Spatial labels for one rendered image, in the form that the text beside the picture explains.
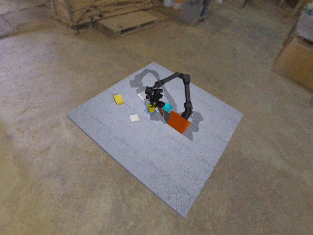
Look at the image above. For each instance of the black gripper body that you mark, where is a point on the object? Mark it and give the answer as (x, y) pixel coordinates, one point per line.
(155, 99)

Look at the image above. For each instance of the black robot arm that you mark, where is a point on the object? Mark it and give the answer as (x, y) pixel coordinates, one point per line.
(186, 79)

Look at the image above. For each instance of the yellow rectangular block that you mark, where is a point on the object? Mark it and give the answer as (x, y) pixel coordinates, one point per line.
(118, 99)

